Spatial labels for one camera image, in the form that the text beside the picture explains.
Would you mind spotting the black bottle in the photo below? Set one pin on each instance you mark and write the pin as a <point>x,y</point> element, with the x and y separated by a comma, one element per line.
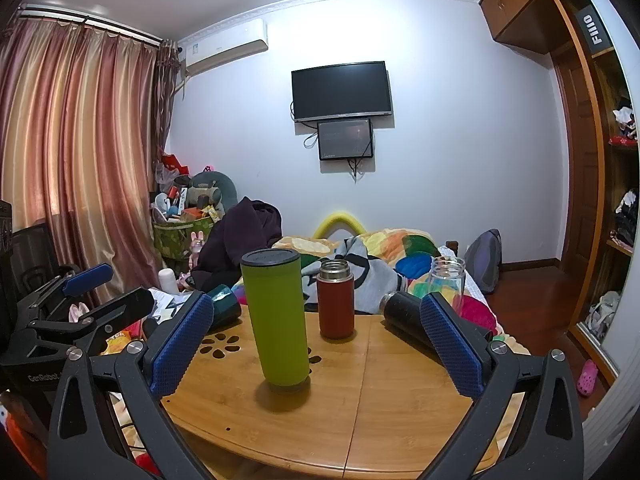
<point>402,310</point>

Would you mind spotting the yellow foam tube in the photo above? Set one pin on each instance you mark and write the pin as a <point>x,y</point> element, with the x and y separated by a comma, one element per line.
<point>340,220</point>

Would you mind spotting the wooden overhead cabinet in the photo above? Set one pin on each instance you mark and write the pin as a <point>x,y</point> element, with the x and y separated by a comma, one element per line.
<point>515,5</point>

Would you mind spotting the wall television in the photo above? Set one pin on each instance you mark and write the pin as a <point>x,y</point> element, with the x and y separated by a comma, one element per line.
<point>341,90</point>

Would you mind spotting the green storage box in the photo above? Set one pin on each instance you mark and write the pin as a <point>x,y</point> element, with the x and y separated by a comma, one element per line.
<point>175,240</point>

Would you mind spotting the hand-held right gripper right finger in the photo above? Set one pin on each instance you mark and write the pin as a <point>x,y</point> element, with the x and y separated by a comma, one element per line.
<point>452,347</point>

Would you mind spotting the yellow snack packet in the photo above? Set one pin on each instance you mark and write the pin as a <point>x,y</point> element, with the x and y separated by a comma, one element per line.
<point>120,342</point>

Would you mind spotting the wooden door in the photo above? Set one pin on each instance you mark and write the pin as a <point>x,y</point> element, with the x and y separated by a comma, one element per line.
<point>577,170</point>

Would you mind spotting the grey backpack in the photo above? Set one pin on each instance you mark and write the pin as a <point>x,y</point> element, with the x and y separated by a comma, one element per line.
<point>485,260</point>

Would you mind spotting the wooden wardrobe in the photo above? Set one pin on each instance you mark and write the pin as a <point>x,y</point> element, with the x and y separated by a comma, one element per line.
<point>615,185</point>

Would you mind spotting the pink striped curtain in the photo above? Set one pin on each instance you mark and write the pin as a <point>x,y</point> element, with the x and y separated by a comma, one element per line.
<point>75,135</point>

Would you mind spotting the red bag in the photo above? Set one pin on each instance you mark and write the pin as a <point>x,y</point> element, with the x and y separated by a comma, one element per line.
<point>172,164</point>

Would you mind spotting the small black monitor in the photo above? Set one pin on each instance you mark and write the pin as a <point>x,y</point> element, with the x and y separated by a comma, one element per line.
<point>345,139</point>

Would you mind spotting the red thermos cup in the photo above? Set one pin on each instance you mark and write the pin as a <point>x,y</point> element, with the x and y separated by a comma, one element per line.
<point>336,310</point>

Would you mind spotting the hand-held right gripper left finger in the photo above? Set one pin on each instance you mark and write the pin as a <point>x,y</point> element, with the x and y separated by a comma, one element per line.
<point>179,347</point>

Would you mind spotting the colourful patchwork blanket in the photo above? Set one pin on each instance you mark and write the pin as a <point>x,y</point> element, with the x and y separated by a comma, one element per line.
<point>400,255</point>

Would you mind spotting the grey printed cloth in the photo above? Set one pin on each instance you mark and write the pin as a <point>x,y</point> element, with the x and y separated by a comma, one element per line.
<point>360,275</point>

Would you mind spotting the clear glass jar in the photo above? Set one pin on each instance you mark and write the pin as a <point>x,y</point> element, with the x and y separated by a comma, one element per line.
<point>448,282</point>

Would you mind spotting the teal cup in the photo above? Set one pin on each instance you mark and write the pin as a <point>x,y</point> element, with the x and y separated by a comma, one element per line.
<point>227,302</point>

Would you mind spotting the grey plush toy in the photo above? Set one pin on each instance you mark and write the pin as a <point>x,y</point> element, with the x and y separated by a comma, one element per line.
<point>215,187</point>

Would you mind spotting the green tumbler cup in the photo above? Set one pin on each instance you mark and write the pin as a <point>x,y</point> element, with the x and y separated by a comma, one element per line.
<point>275,320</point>

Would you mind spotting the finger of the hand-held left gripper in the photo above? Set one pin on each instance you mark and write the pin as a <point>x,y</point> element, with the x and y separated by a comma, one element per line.
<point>87,277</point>
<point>125,305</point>

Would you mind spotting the white bottle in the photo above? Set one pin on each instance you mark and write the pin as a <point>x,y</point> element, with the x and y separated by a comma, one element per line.
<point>169,281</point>

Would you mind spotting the pink rabbit toy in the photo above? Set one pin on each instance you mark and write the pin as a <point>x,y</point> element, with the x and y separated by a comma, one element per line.
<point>197,250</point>

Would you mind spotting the black mesh chair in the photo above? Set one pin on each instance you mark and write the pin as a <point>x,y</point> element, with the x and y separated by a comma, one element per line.
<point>30,250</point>

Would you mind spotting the dark purple jacket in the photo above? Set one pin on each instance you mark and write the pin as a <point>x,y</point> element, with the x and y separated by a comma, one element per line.
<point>235,240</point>

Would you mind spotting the curtain rail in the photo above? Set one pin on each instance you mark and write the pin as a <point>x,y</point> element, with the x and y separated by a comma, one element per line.
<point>90,21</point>

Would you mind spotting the pink slipper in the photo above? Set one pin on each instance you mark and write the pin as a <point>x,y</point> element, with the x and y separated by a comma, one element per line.
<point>586,377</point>

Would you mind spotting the white bag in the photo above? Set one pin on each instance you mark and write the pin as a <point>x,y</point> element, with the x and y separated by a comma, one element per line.
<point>605,312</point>

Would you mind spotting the white air conditioner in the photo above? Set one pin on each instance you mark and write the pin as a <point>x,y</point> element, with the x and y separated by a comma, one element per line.
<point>225,47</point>

